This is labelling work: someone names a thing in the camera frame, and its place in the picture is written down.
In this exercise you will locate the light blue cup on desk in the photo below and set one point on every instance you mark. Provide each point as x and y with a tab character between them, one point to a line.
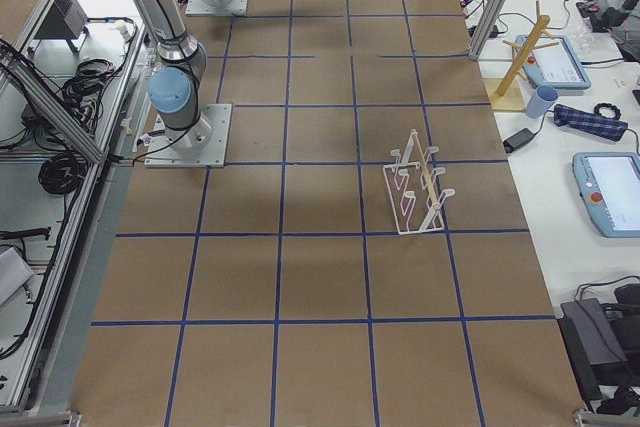
542	99

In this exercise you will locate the black power adapter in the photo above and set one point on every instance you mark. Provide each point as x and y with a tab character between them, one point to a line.
518	140

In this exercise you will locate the wooden mug tree stand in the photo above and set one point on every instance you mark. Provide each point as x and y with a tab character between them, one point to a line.
502	95

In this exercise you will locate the blue teach pendant far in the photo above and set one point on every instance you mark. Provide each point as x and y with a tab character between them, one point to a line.
557	66

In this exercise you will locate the blue teach pendant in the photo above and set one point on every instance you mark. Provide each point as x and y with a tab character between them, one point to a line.
609	187
557	66

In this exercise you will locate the blue teach pendant near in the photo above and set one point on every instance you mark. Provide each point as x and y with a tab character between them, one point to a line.
609	187

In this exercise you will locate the blue plaid pencil case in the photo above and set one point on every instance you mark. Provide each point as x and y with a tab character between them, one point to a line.
591	123

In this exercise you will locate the white wire cup rack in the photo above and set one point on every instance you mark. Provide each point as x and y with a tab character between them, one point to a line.
417	201

